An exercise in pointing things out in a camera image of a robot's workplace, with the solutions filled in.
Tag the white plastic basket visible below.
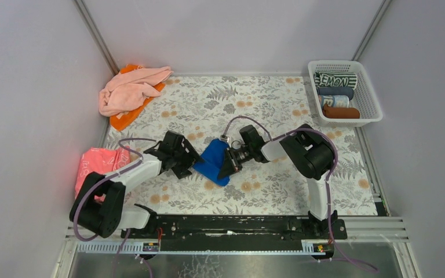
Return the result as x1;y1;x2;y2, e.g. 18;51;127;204
308;60;383;127

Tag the light pink towel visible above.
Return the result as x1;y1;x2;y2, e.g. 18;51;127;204
99;67;173;117

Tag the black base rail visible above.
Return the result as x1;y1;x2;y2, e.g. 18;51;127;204
121;214;348;252

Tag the dark blue rolled towel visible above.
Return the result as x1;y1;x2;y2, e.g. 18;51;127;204
316;87;355;100

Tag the orange blue rabbit towel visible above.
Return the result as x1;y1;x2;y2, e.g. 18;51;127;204
318;95;349;108

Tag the pink patterned towel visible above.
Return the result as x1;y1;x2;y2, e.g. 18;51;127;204
75;148;131;198

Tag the floral table mat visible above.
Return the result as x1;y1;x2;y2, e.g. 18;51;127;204
104;76;377;216

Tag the purple cable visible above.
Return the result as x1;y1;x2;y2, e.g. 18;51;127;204
72;138;158;278
221;115;379;274

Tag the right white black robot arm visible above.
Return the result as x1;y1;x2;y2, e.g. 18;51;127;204
217;124;338;221

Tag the striped lemon rolled towel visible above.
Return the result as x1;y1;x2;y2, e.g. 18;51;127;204
314;71;358;89

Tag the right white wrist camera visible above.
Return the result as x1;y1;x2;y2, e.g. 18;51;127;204
219;134;231;144

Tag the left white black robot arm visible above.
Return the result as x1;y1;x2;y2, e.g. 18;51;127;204
70;131;203;242

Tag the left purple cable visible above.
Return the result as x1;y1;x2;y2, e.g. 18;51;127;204
72;138;158;278

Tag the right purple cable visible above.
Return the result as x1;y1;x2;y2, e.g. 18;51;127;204
221;115;379;274

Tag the brown towel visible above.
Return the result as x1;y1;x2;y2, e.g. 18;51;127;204
322;106;360;119

